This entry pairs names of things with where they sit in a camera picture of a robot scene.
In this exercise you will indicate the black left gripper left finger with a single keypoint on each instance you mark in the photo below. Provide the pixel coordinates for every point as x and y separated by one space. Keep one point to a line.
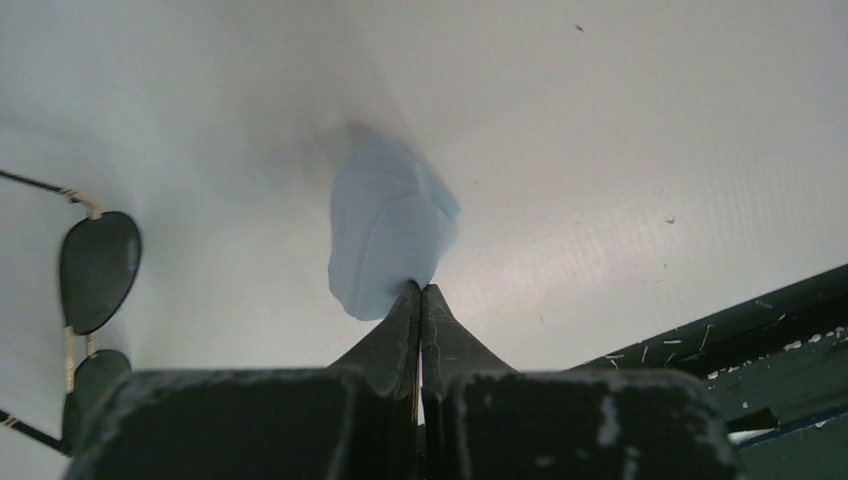
353 419

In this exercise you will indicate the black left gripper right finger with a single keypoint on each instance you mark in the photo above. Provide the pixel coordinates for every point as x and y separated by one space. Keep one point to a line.
486 420

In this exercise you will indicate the light blue cleaning cloth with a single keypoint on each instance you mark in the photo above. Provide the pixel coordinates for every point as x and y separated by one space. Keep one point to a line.
392 219

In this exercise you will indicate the gold frame dark sunglasses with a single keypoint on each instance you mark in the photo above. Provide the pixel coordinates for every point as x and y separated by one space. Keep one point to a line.
98 264

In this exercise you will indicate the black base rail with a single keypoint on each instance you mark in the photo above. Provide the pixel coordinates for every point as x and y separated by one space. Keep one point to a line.
776 366

